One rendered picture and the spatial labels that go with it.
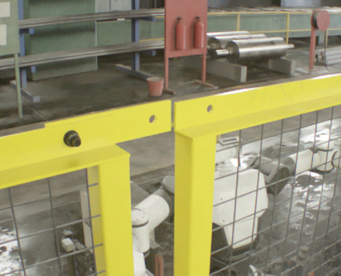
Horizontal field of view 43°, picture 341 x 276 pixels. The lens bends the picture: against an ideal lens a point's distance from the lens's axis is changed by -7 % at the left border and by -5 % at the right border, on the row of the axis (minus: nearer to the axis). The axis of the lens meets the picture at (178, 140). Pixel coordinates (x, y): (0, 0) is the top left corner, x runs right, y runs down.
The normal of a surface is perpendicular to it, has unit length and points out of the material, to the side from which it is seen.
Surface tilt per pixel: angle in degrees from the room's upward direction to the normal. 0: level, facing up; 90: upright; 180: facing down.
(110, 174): 90
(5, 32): 90
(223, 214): 74
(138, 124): 90
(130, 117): 90
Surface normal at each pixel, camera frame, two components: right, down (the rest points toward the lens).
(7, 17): 0.58, 0.29
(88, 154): 0.01, -0.94
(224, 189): 0.22, -0.67
